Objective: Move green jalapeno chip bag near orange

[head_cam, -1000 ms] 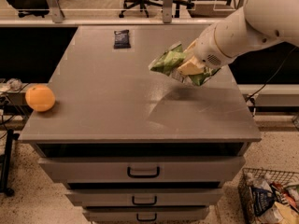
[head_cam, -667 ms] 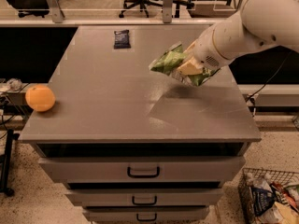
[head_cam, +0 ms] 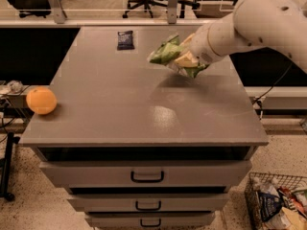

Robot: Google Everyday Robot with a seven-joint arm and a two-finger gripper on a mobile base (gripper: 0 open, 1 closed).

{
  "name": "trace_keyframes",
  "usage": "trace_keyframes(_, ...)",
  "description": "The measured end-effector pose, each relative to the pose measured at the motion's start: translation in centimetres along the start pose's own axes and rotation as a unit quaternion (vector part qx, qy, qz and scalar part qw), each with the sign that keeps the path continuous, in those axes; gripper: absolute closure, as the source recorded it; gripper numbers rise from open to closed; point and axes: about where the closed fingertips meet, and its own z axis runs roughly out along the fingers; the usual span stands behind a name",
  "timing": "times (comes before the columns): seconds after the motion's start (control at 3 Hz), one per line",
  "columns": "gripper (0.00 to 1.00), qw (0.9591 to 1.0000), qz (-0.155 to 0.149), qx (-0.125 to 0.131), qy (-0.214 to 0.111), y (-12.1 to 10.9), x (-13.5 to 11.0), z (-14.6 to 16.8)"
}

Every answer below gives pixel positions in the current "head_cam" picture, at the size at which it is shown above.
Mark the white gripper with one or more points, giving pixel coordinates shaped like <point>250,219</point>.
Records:
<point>201,46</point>

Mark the top drawer black handle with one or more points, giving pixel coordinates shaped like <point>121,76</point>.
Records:
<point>147,177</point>

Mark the yellow bag in basket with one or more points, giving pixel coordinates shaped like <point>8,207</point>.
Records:
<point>294,220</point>

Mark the drawer black handle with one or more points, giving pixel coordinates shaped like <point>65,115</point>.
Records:
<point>147,177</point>
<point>149,223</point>
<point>147,207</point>

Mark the dark blue bag in basket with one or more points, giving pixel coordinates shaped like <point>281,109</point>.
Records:
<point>269,204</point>

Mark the black office chair centre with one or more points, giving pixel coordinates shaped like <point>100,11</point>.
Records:
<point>145,4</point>

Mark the wire basket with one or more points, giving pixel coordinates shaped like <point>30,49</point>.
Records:
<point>269,183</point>

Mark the grey drawer cabinet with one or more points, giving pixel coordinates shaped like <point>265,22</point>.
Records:
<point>118,114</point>

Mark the clear plastic bag left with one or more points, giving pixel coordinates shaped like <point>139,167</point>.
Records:
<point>15,86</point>

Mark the green jalapeno chip bag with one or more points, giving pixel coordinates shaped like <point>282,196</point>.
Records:
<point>168,51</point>

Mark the dark blue snack packet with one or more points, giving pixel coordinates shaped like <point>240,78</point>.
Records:
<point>125,40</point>

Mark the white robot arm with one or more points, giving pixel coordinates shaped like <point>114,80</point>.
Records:
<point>277,24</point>

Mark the orange fruit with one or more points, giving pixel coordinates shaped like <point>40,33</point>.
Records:
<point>41,100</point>

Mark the bottom drawer black handle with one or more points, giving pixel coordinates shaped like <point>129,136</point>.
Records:
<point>149,223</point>

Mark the red snack bag in basket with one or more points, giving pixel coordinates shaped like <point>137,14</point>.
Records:
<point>290,201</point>

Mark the black stand left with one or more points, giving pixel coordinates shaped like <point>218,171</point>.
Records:
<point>5,167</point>

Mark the middle drawer black handle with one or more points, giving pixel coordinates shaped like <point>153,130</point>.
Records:
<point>147,207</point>

